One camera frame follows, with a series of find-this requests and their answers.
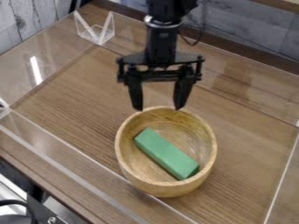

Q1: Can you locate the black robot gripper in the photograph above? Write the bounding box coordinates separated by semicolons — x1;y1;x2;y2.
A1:
117;17;205;111

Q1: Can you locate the wooden oval bowl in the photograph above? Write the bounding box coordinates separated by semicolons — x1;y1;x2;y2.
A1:
115;106;218;198

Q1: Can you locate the green rectangular block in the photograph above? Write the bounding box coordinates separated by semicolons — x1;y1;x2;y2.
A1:
135;128;201;180

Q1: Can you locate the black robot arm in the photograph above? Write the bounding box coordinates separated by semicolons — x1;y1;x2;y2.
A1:
117;0;205;111

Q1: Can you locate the clear acrylic corner bracket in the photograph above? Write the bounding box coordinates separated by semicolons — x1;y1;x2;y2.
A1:
74;11;115;46

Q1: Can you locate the clear acrylic enclosure wall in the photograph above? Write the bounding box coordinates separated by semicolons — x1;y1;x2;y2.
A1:
0;16;299;224

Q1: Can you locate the black metal bracket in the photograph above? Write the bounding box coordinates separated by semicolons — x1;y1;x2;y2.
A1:
27;195;74;224

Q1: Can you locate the black cable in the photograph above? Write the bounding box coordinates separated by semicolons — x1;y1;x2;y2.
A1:
0;199;34;218

